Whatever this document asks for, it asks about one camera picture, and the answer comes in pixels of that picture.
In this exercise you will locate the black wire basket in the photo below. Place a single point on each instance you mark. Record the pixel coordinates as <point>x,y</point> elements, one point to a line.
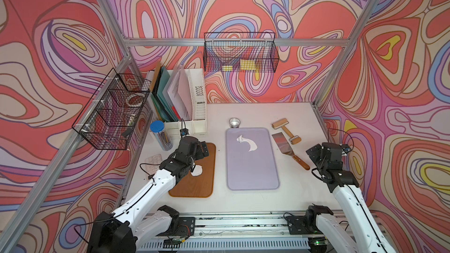
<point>106,123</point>
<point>224,50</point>

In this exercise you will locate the clear plastic mold tray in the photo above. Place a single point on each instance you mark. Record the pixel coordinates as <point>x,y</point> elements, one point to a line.
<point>151,164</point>

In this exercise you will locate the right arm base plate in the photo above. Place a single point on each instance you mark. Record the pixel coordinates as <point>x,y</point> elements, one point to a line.
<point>299,225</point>

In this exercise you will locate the tape roll in basket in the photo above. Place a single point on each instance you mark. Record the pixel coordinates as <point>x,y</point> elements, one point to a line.
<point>135,100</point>

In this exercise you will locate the round metal cutter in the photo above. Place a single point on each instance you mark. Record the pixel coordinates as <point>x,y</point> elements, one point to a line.
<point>234,123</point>

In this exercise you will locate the blue lid clear jar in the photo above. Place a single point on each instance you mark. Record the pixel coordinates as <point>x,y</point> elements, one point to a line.
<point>158,129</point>

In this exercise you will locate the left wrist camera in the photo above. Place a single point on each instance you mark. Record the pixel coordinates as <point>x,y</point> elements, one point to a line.
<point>184,132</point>

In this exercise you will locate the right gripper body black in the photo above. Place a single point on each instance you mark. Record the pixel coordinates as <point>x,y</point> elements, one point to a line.
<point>315,157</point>

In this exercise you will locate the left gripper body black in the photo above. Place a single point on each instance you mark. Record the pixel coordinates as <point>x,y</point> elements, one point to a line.
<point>197,154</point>

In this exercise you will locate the wooden dough roller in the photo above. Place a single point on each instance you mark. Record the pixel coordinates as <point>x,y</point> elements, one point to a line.
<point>282,124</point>

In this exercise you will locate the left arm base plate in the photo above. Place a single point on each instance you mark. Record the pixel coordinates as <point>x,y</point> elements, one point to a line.
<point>183,227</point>

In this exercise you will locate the green folder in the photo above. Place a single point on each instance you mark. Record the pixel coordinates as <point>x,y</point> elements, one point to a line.
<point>162,94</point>

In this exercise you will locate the black wire basket back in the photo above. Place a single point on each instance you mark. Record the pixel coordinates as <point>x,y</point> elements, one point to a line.
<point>224,50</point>

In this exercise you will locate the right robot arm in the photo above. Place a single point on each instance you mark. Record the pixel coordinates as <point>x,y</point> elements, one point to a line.
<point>366,236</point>

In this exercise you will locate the white file organizer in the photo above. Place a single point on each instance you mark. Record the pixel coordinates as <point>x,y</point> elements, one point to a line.
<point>198,124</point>

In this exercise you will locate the lilac plastic cutting mat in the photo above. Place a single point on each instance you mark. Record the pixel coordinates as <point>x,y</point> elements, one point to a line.
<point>256,170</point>

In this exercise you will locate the white paper folder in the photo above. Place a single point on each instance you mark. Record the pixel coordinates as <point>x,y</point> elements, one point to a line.
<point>179,92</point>

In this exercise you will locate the brown wooden tray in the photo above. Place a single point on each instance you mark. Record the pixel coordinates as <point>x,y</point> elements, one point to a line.
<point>201,186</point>

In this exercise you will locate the yellow sticky note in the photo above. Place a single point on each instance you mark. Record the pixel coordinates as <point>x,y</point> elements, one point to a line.
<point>248,65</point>

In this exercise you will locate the white dough piece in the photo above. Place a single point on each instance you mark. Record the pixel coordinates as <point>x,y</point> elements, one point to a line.
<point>252,145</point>

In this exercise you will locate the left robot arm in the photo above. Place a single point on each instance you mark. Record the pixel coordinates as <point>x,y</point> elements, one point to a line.
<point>126,229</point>

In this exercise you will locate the black wire basket left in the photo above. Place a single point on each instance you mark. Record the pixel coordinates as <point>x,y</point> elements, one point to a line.
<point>106,123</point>

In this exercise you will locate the round cut dough wrapper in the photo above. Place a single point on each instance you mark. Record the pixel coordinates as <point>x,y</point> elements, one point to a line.
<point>197,171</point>

